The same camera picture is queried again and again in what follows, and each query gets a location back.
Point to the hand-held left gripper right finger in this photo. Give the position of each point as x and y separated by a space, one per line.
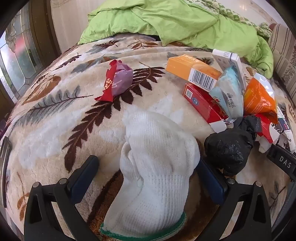
210 183

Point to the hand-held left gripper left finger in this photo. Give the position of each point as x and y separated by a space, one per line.
84 176

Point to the red white torn wrapper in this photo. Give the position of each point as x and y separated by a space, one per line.
268 129

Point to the white knit work glove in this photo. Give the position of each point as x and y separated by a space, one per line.
150 162

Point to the orange snack bag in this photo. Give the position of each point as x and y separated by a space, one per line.
256 99

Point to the red cigarette box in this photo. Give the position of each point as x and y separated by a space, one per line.
201 102

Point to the light blue tissue packet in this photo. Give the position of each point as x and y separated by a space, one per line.
227 85

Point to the red candy wrapper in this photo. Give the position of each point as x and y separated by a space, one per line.
107 85

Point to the purple paper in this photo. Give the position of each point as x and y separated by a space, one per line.
122 78

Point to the white medicine box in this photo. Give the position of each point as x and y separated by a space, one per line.
227 59

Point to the black plastic bag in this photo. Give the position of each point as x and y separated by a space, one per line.
226 148

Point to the leaf print blanket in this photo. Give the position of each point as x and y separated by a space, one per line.
57 115

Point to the black smartphone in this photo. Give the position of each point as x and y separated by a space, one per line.
5 171

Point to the striped beige cushion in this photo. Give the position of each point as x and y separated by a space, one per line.
284 53

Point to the orange cardboard box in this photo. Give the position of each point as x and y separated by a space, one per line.
185 66

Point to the stained glass door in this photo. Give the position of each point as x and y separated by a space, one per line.
20 53

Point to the green quilt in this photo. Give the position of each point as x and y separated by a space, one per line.
161 20

